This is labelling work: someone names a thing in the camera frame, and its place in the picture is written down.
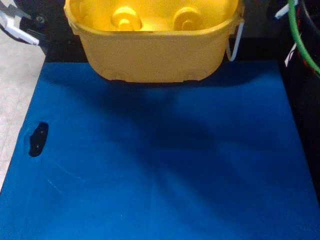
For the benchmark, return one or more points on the blue table mat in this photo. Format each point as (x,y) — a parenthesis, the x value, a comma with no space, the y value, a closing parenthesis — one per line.
(150,175)

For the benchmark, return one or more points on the yellow plastic bucket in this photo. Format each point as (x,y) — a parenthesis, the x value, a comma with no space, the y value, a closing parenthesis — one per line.
(155,57)

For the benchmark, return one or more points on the small white piece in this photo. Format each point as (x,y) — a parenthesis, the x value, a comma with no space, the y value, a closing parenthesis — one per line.
(283,11)

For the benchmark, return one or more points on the white plastic part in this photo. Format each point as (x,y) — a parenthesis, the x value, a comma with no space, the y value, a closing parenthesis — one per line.
(15,30)

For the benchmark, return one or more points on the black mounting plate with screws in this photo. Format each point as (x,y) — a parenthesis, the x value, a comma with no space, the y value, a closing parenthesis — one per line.
(38,140)

